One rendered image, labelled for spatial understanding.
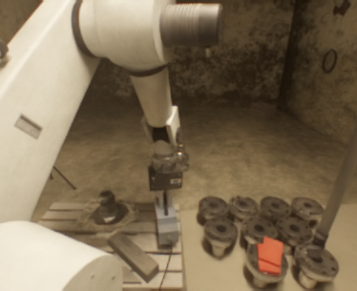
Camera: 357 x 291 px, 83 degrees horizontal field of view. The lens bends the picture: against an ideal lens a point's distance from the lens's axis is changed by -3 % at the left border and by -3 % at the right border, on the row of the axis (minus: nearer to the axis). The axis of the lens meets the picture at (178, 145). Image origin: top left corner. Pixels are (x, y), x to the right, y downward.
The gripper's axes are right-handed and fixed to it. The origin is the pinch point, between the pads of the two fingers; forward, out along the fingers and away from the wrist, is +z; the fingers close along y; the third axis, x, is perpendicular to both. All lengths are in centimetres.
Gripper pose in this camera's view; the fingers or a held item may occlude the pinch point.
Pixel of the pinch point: (164, 202)
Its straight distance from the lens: 159.3
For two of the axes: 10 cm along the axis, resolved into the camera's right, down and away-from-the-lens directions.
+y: 9.8, -0.6, 1.8
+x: -1.9, -4.0, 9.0
